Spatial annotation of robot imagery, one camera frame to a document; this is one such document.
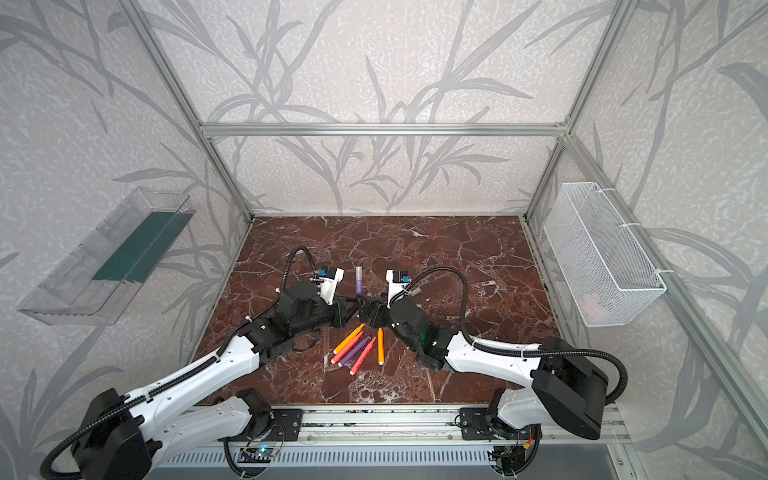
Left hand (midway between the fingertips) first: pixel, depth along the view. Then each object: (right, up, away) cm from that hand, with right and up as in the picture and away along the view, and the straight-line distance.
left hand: (362, 305), depth 76 cm
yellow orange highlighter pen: (+4, -14, +10) cm, 18 cm away
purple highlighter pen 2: (-3, -16, +9) cm, 18 cm away
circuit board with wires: (-26, -36, -4) cm, 44 cm away
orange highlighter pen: (-6, -13, +12) cm, 18 cm away
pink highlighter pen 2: (-1, -17, +8) cm, 19 cm away
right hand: (+1, +3, 0) cm, 3 cm away
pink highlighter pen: (-9, -17, +8) cm, 21 cm away
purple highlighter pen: (-1, +6, +1) cm, 6 cm away
